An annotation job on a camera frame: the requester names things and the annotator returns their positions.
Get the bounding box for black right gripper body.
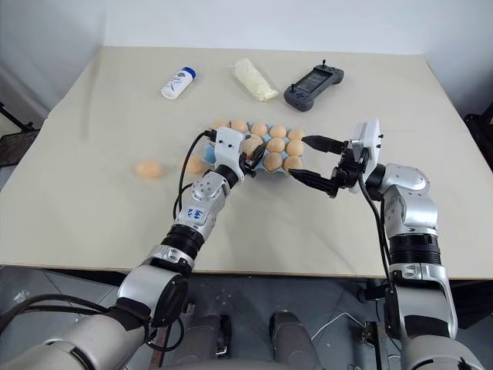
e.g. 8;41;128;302
327;140;370;200

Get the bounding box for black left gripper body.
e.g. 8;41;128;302
238;151;259;179

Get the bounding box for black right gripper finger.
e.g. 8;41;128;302
302;134;346;156
287;168;335;193

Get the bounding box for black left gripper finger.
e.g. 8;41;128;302
250;145;267;169

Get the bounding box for light blue egg carton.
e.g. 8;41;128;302
201;119;307;174

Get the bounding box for dark grey handheld remote controller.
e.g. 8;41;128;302
283;59;346;113

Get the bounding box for clear bag of white grains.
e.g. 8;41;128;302
232;57;280;103

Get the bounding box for white plastic bottle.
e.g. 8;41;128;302
160;67;199;101

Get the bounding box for black stand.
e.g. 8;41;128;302
0;100;40;168

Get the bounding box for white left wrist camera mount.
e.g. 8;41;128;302
212;126;248;180

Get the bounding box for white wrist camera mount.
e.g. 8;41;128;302
212;126;248;180
349;119;384;193

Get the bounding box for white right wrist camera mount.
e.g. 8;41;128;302
349;119;384;193

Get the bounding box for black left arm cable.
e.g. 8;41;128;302
172;129;217;223

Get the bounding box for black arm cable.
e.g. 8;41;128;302
356;175;398;294
172;129;217;223

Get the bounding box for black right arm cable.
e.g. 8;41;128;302
356;175;398;294

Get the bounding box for black shoulder cable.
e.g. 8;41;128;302
0;294;113;333

